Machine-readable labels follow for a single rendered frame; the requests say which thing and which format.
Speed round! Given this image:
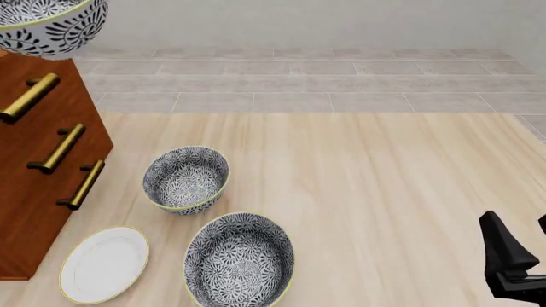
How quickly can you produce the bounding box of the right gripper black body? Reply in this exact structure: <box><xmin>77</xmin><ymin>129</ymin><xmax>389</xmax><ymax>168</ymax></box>
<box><xmin>485</xmin><ymin>269</ymin><xmax>546</xmax><ymax>302</ymax></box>

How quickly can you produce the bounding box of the patterned black white bowl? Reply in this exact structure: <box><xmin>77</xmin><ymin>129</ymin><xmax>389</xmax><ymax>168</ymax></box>
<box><xmin>142</xmin><ymin>145</ymin><xmax>231</xmax><ymax>217</ymax></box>
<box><xmin>183</xmin><ymin>211</ymin><xmax>296</xmax><ymax>307</ymax></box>
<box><xmin>0</xmin><ymin>0</ymin><xmax>110</xmax><ymax>61</ymax></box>

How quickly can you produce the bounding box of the wooden cabinet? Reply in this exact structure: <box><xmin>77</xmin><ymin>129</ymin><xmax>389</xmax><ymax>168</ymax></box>
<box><xmin>0</xmin><ymin>46</ymin><xmax>115</xmax><ymax>281</ymax></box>

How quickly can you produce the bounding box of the white plate with yellow rim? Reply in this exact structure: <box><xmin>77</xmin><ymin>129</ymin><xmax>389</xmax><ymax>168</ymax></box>
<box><xmin>58</xmin><ymin>225</ymin><xmax>151</xmax><ymax>305</ymax></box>

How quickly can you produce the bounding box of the brass drawer handle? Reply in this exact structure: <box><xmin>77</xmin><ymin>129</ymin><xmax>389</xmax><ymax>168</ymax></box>
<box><xmin>26</xmin><ymin>123</ymin><xmax>87</xmax><ymax>176</ymax></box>
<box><xmin>55</xmin><ymin>159</ymin><xmax>107</xmax><ymax>211</ymax></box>
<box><xmin>0</xmin><ymin>72</ymin><xmax>61</xmax><ymax>125</ymax></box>

